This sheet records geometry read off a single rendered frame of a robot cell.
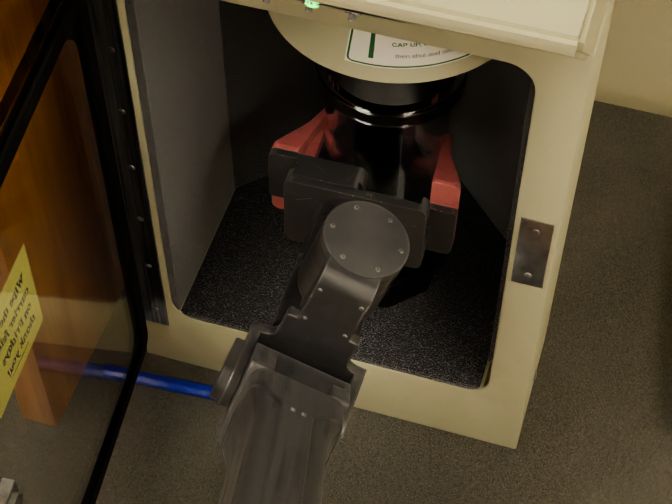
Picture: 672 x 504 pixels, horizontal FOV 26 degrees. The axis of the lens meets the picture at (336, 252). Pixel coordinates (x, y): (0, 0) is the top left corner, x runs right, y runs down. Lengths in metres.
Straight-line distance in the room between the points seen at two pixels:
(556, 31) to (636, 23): 0.73
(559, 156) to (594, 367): 0.38
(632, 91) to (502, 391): 0.44
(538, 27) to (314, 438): 0.28
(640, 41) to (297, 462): 0.75
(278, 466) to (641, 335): 0.58
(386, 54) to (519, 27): 0.24
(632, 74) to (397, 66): 0.57
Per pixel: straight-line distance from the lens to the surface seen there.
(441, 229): 1.04
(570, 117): 0.88
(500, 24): 0.68
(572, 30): 0.68
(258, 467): 0.75
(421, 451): 1.19
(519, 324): 1.05
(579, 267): 1.31
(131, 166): 1.04
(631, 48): 1.43
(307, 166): 1.01
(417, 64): 0.91
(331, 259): 0.88
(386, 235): 0.91
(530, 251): 0.98
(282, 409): 0.84
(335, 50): 0.92
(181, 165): 1.09
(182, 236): 1.13
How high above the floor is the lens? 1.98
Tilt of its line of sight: 53 degrees down
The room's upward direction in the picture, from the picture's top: straight up
